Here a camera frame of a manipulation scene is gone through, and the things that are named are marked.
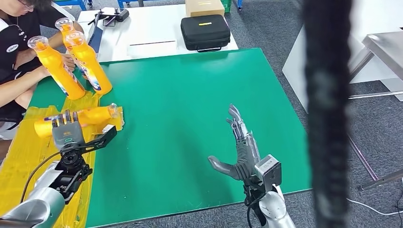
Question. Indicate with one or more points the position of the person's right hand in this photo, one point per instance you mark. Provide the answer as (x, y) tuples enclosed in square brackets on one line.
[(69, 61)]

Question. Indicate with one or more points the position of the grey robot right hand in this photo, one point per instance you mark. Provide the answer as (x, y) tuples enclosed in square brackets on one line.
[(242, 154)]

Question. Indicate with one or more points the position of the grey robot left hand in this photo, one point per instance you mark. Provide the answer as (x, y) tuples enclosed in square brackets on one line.
[(67, 133)]

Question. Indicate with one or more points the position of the person's left hand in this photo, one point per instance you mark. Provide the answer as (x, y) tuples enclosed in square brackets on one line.
[(25, 58)]

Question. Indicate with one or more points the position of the person's right forearm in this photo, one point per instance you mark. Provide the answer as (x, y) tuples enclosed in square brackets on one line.
[(22, 86)]

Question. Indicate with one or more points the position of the person's left forearm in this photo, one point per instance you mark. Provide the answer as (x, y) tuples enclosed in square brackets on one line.
[(55, 39)]

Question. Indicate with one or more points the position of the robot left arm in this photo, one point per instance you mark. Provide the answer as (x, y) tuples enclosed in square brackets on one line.
[(47, 192)]

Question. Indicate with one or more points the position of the person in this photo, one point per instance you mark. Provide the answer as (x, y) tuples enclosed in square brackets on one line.
[(15, 34)]

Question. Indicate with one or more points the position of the dark blue flat board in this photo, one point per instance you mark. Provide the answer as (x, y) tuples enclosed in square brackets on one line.
[(97, 39)]

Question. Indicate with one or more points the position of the yellow taped plastic sheet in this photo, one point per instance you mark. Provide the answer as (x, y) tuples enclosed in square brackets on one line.
[(28, 157)]

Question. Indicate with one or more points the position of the black handheld device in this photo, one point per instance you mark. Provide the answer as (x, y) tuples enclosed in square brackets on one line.
[(119, 15)]

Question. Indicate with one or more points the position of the black zip case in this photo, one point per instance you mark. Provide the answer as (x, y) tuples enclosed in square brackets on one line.
[(205, 33)]

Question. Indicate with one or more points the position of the cardboard box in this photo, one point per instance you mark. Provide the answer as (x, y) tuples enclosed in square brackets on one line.
[(204, 8)]

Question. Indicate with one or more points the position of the green plastic crate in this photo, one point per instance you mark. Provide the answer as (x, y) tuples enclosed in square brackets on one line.
[(226, 5)]

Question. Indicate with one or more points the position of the white panel board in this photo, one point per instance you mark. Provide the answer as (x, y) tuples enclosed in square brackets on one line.
[(377, 15)]

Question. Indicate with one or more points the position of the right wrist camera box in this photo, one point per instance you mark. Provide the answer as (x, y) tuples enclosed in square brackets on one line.
[(269, 171)]

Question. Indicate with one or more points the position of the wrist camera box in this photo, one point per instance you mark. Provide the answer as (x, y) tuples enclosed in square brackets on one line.
[(108, 130), (269, 171)]

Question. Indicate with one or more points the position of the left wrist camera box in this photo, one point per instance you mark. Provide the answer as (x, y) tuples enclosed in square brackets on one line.
[(108, 130)]

